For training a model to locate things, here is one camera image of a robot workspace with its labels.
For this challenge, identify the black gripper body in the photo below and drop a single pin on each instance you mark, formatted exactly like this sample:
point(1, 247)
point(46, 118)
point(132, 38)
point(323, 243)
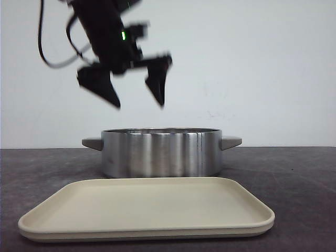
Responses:
point(103, 26)

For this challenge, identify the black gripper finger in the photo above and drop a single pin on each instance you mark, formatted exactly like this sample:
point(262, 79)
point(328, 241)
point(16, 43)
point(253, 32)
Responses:
point(96, 79)
point(155, 81)

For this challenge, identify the stainless steel steamer pot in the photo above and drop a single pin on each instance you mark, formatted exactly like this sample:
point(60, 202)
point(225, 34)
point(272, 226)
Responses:
point(161, 152)

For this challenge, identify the beige plastic tray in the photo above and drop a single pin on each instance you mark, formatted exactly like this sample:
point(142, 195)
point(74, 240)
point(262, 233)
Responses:
point(147, 208)

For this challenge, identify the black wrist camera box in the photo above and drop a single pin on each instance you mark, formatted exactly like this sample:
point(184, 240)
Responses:
point(135, 31)

